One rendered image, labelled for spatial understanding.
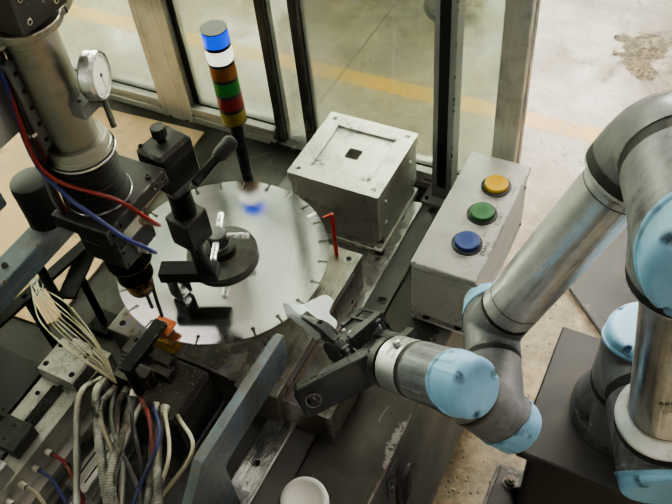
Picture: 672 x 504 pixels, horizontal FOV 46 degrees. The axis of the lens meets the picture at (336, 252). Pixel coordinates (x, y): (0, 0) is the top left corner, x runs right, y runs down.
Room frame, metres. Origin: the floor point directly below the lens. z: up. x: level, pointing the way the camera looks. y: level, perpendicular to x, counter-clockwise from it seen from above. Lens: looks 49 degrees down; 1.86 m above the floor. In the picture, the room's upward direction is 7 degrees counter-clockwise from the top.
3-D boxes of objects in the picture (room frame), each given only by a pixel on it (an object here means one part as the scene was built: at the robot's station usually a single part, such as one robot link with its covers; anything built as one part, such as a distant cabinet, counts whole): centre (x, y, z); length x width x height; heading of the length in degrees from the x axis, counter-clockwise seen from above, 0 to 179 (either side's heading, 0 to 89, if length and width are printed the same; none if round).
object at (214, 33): (1.12, 0.15, 1.14); 0.05 x 0.04 x 0.03; 58
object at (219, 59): (1.12, 0.15, 1.11); 0.05 x 0.04 x 0.03; 58
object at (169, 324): (0.65, 0.28, 0.95); 0.10 x 0.03 x 0.07; 148
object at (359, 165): (1.06, -0.05, 0.82); 0.18 x 0.18 x 0.15; 58
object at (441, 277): (0.89, -0.24, 0.82); 0.28 x 0.11 x 0.15; 148
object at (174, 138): (0.74, 0.19, 1.17); 0.06 x 0.05 x 0.20; 139
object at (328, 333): (0.63, 0.03, 0.97); 0.09 x 0.02 x 0.05; 39
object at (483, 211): (0.88, -0.25, 0.90); 0.04 x 0.04 x 0.02
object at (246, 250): (0.81, 0.17, 0.96); 0.11 x 0.11 x 0.03
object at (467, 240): (0.82, -0.21, 0.90); 0.04 x 0.04 x 0.02
